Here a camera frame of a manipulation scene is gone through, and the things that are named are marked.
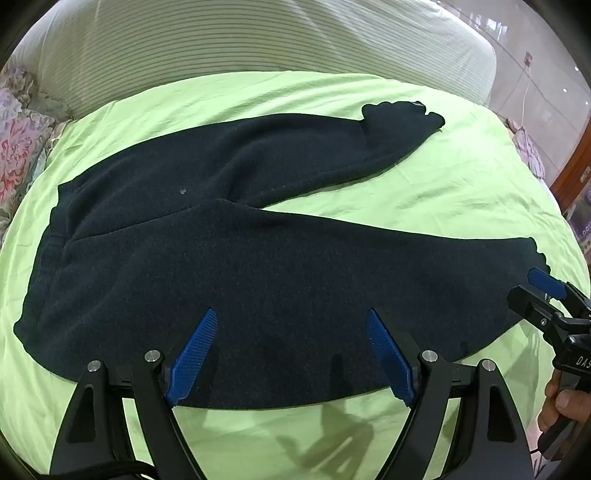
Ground dark navy pants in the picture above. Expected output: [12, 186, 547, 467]
[13, 100, 550, 411]

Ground green bed sheet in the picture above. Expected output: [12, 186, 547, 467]
[0, 69, 588, 480]

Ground striped white pillow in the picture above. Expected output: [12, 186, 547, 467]
[9, 0, 498, 121]

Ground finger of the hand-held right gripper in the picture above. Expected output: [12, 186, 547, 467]
[527, 268, 591, 319]
[506, 286, 565, 344]

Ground pale floral pillow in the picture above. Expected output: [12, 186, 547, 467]
[505, 117, 548, 182]

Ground brown wooden furniture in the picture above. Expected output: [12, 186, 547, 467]
[549, 137, 591, 219]

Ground pink floral pillow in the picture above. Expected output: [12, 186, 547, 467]
[0, 65, 71, 228]

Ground person's right hand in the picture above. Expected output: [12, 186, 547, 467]
[544, 367, 591, 437]

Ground purple box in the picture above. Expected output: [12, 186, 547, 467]
[567, 187, 591, 256]

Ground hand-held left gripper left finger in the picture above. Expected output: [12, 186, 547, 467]
[48, 307, 219, 480]

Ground white wall cable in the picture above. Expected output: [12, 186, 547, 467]
[516, 65, 533, 131]

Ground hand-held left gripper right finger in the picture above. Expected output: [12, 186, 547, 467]
[366, 308, 533, 480]

